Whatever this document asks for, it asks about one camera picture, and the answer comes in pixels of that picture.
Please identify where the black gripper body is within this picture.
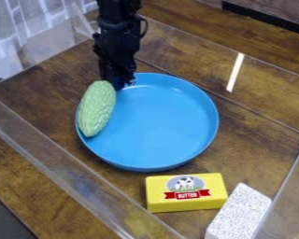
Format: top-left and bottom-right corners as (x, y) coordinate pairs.
(93, 0), (148, 67)

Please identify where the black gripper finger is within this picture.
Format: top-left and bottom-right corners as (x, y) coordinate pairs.
(98, 57), (113, 83)
(112, 61), (137, 91)

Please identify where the blue round tray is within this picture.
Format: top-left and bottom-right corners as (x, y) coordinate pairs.
(78, 73), (219, 172)

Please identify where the green bitter gourd toy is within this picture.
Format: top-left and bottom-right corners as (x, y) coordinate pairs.
(77, 80), (116, 137)

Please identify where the white sheer curtain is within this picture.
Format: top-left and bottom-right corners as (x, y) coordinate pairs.
(0, 0), (98, 81)

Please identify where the clear acrylic enclosure wall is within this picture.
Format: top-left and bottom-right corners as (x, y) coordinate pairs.
(0, 21), (299, 239)

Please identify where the yellow butter block toy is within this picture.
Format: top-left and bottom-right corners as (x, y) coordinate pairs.
(145, 173), (228, 213)

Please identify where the white speckled sponge block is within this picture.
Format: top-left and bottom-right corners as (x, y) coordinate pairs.
(204, 183), (271, 239)

